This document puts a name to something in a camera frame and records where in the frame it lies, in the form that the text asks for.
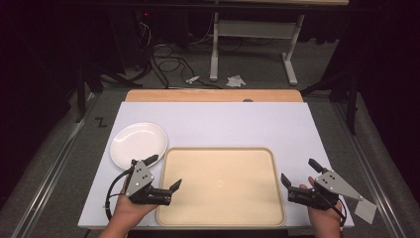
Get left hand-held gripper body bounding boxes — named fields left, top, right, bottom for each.
left=124, top=159, right=173, bottom=206

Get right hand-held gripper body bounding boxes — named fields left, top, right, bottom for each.
left=286, top=169, right=365, bottom=211

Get person's left hand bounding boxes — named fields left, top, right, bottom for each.
left=112, top=175, right=159, bottom=227

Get person's right hand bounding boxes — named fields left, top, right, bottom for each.
left=298, top=176, right=345, bottom=228

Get white round plate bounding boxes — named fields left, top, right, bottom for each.
left=109, top=122, right=169, bottom=171

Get white paper piece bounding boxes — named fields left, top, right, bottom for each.
left=354, top=197, right=377, bottom=225

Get beige plastic tray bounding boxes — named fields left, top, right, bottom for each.
left=156, top=147, right=286, bottom=228

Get black stand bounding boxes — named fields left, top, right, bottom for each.
left=299, top=70, right=360, bottom=136
left=73, top=59, right=143, bottom=124

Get white table cover sheet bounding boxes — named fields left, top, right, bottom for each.
left=77, top=101, right=356, bottom=230

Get crumpled white paper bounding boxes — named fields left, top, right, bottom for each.
left=226, top=74, right=247, bottom=88

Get black computer case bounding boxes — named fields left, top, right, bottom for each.
left=110, top=9, right=154, bottom=72

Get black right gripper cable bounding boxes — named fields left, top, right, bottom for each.
left=321, top=192, right=348, bottom=229

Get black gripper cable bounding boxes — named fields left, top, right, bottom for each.
left=104, top=165, right=135, bottom=222
left=321, top=192, right=348, bottom=229

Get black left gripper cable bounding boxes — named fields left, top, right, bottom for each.
left=104, top=165, right=135, bottom=222

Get aluminium floor rail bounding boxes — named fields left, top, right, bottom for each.
left=11, top=93, right=100, bottom=238
left=331, top=100, right=409, bottom=238

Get black floor cables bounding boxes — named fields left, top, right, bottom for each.
left=150, top=43, right=222, bottom=90

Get white metal frame desk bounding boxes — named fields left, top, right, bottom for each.
left=209, top=0, right=350, bottom=87

